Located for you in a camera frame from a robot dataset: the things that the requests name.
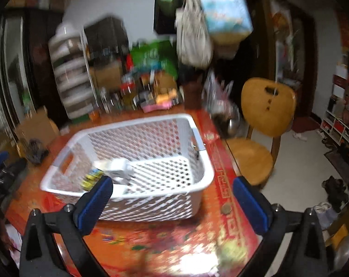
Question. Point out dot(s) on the green shopping bag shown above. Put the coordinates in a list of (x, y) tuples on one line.
[(154, 57)]

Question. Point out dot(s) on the white cube usb charger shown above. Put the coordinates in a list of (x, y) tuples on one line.
[(119, 167)]

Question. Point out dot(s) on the metal pot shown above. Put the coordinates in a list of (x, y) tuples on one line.
[(232, 122)]

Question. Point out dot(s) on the glass jar with red lid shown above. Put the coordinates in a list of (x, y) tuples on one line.
[(128, 93)]

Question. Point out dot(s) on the brown cardboard box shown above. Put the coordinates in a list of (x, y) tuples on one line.
[(106, 75)]

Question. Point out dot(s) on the dark shoes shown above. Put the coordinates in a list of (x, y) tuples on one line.
[(334, 190)]

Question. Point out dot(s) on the brown mug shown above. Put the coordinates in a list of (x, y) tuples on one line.
[(193, 95)]

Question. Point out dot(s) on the pink paper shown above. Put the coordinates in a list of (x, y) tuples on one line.
[(157, 107)]

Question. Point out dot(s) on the white perforated plastic basket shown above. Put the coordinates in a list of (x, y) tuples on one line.
[(134, 120)]

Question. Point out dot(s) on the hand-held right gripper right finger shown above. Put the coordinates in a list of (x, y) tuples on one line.
[(249, 207)]

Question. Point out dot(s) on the black bag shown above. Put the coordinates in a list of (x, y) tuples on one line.
[(108, 37)]

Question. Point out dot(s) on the coin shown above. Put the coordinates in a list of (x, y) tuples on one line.
[(226, 208)]

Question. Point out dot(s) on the white slipper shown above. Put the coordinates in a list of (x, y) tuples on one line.
[(323, 209)]

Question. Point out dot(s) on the black object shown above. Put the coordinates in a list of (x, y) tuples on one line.
[(35, 151)]

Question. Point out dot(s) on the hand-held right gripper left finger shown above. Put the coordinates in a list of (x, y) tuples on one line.
[(95, 205)]

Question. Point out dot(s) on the beige canvas bag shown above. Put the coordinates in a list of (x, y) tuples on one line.
[(191, 37)]

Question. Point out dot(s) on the metal basin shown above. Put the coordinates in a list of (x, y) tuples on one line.
[(346, 252)]

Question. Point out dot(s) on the white printed plastic bag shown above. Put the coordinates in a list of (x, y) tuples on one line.
[(217, 92)]

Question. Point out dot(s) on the white charger plug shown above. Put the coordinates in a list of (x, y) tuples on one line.
[(102, 165)]

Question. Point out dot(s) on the white shoe shelf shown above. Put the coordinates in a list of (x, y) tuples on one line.
[(341, 115)]

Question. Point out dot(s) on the red printed tablecloth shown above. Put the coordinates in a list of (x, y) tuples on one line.
[(162, 242)]

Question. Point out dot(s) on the yellow printed small packet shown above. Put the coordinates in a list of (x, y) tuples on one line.
[(92, 178)]

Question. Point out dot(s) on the wooden chair with slotted backrest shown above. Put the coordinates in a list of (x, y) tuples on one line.
[(264, 112), (165, 80)]

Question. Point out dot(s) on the orange jar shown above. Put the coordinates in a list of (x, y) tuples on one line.
[(94, 115)]

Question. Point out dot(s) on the blue printed bag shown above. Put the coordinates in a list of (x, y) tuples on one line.
[(226, 14)]

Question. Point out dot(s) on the white plastic drawer unit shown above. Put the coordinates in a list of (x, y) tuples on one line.
[(70, 75)]

